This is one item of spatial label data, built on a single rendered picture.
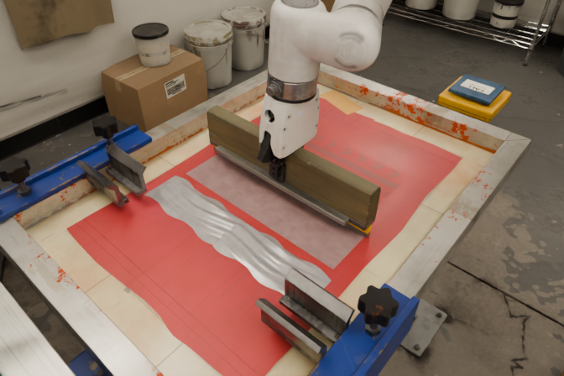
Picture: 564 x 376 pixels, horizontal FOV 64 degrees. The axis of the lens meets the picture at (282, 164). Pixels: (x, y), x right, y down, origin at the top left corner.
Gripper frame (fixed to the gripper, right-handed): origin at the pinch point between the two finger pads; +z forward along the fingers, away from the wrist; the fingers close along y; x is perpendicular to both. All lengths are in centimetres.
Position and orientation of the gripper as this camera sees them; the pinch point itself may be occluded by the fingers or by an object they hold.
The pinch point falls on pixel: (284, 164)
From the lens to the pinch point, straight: 77.6
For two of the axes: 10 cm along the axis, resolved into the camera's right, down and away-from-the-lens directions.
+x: -7.5, -4.7, 4.6
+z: -0.7, 7.5, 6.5
